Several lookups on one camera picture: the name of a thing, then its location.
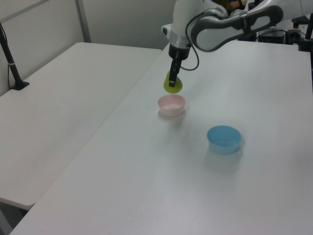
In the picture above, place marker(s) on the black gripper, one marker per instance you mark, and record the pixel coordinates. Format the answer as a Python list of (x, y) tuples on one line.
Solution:
[(179, 50)]

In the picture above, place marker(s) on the green pear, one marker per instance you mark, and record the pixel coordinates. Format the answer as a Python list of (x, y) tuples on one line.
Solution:
[(177, 88)]

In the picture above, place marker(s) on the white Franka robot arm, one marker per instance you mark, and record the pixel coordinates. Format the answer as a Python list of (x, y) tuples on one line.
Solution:
[(215, 31)]

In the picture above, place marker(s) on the pink plastic bowl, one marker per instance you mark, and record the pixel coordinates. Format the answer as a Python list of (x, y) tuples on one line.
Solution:
[(171, 106)]

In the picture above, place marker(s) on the light blue plastic bowl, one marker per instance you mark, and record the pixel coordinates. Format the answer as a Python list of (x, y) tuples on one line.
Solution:
[(223, 140)]

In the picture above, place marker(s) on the black electronics equipment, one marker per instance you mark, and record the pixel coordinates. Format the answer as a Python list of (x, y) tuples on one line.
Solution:
[(274, 34)]

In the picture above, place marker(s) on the white side table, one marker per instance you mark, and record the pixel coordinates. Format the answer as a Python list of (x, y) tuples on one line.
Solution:
[(61, 110)]

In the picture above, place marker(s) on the black clamp with pole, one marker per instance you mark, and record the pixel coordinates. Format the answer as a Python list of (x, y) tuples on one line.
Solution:
[(305, 42)]

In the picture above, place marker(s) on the black pole stand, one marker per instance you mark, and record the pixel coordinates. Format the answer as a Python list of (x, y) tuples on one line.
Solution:
[(13, 71)]

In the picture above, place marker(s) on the grey partition post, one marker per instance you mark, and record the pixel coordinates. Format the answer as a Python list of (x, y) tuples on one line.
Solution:
[(83, 20)]

